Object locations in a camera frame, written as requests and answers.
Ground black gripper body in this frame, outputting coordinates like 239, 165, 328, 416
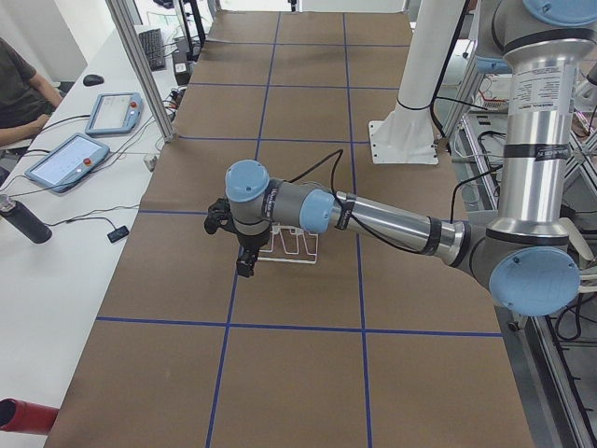
237, 231, 271, 254

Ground small black phone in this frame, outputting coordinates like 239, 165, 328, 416
107, 226, 130, 244

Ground upper blue teach pendant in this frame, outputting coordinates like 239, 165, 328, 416
85, 92, 144, 137

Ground blue teach pendant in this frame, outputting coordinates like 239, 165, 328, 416
85, 92, 144, 137
25, 133, 109, 193

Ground lower blue teach pendant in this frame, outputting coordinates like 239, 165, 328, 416
25, 133, 109, 193

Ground black keyboard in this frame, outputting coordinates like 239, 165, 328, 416
137, 29, 165, 71

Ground black computer mouse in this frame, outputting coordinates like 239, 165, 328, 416
83, 74, 104, 87

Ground black water bottle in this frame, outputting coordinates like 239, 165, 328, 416
1, 194, 52, 244

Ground seated person dark shirt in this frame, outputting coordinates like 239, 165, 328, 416
1, 39, 63, 147

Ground red cylinder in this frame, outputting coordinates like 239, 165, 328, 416
1, 398, 59, 435

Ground white wire cup holder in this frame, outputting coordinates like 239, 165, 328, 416
258, 224, 319, 264

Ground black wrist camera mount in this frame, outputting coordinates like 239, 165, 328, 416
203, 198, 236, 235

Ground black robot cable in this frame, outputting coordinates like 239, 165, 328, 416
286, 147, 430, 256

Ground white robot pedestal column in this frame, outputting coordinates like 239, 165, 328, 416
368, 0, 467, 164

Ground aluminium frame post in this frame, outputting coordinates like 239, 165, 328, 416
105, 0, 174, 143

